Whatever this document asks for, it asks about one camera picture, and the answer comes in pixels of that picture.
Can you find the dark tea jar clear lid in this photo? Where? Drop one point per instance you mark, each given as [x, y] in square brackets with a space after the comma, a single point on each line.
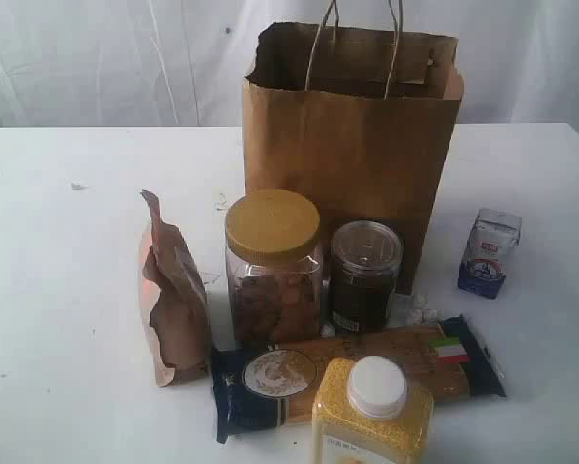
[366, 258]

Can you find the spaghetti packet with Italian flag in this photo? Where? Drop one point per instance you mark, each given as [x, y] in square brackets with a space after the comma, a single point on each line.
[263, 388]

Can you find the white backdrop curtain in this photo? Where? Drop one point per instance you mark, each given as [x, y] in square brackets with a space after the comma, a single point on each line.
[181, 63]

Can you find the yellow grain bottle white cap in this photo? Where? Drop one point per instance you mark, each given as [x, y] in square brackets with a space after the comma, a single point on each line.
[367, 411]

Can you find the small white blue carton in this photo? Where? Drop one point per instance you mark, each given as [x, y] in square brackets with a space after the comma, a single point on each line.
[493, 236]

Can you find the brown paper shopping bag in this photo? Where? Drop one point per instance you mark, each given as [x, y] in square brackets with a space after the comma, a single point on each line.
[359, 121]

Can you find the clear jar with gold lid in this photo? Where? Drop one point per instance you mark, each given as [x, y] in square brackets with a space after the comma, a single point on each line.
[274, 267]

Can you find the crumpled brown paper pouch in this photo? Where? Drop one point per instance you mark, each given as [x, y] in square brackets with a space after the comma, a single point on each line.
[172, 302]

